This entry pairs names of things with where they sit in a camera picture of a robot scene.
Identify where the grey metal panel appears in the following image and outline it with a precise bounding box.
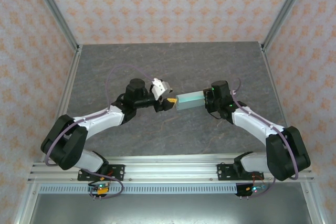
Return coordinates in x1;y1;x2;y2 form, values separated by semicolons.
26;194;316;224

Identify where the circuit board with black bracket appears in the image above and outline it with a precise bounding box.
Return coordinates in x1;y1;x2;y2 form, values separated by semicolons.
235;182;268;199

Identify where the aluminium mounting rail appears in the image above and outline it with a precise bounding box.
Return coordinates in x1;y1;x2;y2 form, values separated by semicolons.
27;155;315;183

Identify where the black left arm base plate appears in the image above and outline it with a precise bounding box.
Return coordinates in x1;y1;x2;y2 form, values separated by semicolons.
77;164;125;182

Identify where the light blue paper box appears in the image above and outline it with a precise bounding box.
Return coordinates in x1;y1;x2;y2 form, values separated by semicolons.
175;90;207;111

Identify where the circuit board with yellow connector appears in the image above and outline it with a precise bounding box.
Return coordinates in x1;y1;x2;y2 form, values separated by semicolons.
88;183;111;200

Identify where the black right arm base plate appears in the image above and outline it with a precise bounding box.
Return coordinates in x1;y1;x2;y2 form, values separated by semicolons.
217;163;265;182

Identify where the grey slotted cable duct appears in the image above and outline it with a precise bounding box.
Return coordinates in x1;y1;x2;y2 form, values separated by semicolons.
38;183;239;195

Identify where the aluminium frame leg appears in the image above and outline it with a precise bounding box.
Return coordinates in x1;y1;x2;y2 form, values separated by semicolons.
300;182;328;224
13;182;41;224

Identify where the aluminium table side rail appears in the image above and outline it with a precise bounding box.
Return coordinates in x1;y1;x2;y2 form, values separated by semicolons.
260;42;292;130
41;45;83;162

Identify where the aluminium frame post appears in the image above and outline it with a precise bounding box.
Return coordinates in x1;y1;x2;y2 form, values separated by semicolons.
27;0;81;53
261;0;314;51

